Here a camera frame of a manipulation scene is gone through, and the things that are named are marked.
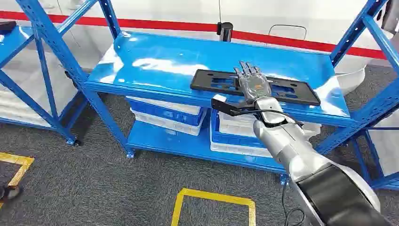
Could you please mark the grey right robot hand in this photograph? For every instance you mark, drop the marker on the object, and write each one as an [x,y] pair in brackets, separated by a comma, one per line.
[254,87]

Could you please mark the person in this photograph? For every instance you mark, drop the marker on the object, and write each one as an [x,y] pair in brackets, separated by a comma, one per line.
[11,192]

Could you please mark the blue metal shelf rack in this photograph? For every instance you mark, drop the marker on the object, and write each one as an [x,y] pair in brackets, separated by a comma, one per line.
[12,40]
[386,182]
[174,56]

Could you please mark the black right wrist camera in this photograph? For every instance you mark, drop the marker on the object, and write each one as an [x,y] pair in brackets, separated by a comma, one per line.
[226,107]

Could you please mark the black cylinder post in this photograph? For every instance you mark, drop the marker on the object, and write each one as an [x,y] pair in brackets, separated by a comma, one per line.
[225,31]

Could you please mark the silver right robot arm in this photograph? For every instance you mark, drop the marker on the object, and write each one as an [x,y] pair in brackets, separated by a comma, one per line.
[290,146]

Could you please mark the blue plastic crate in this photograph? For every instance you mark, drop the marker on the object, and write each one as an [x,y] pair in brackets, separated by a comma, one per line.
[230,140]
[162,114]

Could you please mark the black plastic frame part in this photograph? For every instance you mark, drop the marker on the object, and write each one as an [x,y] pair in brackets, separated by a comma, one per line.
[212,81]

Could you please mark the black flat part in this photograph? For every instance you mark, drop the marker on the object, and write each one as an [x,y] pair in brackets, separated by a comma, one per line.
[7,26]

